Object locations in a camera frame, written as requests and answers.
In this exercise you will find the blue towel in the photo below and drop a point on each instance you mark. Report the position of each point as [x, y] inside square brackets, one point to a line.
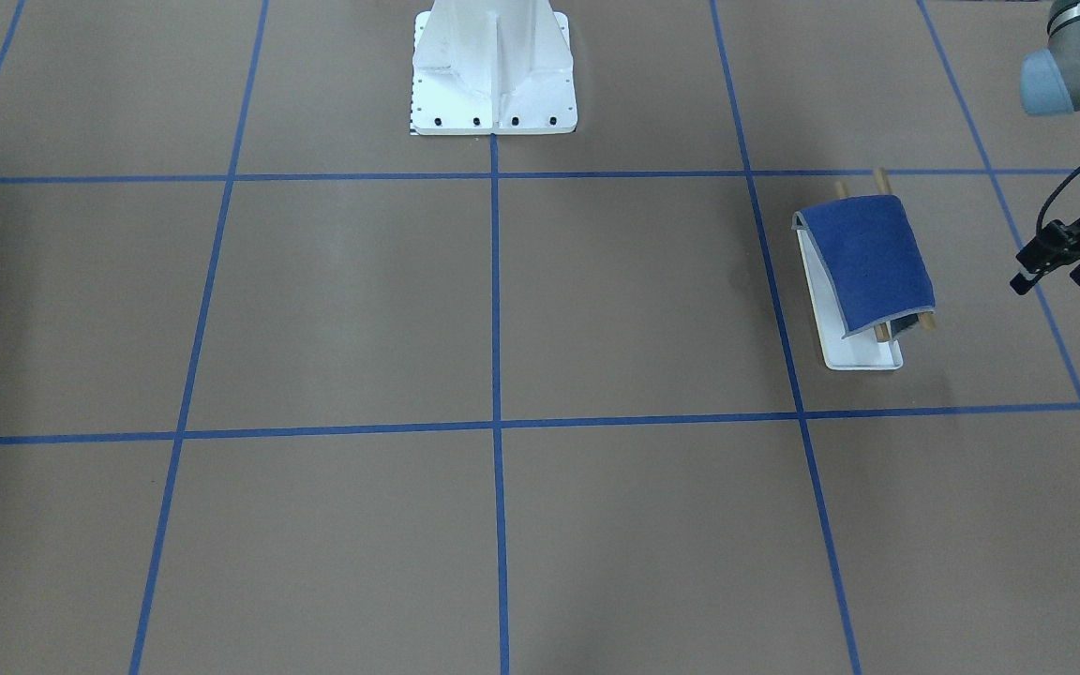
[871, 261]

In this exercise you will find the white towel rack with wooden bars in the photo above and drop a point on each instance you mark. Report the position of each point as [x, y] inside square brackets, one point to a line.
[872, 350]

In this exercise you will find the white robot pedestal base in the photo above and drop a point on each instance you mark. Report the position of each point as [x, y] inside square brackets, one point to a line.
[492, 67]

